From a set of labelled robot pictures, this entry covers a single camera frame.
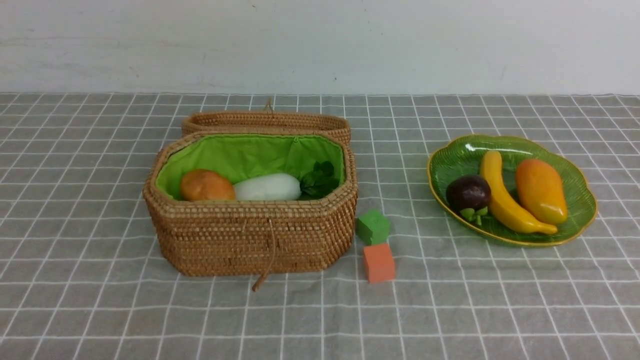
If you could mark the white radish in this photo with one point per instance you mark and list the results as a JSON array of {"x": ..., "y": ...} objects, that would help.
[{"x": 272, "y": 187}]

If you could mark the yellow banana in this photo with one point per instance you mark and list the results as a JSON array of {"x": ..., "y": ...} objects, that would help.
[{"x": 502, "y": 206}]

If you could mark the green foam cube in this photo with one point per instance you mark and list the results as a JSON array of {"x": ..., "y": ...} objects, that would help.
[{"x": 373, "y": 228}]

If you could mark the woven wicker basket lid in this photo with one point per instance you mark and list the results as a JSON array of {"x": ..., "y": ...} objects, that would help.
[{"x": 336, "y": 127}]

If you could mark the brown potato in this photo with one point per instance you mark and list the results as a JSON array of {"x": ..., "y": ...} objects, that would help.
[{"x": 206, "y": 185}]

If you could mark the green bitter gourd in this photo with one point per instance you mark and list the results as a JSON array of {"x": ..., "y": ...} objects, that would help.
[{"x": 319, "y": 182}]

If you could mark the purple mangosteen green top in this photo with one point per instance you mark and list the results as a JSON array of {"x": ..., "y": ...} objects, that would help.
[{"x": 469, "y": 197}]

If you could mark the orange foam cube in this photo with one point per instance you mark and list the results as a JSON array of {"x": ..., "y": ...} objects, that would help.
[{"x": 379, "y": 263}]

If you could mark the grey checkered tablecloth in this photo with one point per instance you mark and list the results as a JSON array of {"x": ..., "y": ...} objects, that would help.
[{"x": 82, "y": 277}]

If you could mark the orange yellow mango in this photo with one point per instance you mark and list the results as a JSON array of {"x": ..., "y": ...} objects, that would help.
[{"x": 540, "y": 191}]

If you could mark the woven wicker basket green lining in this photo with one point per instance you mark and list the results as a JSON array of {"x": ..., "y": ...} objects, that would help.
[{"x": 233, "y": 238}]

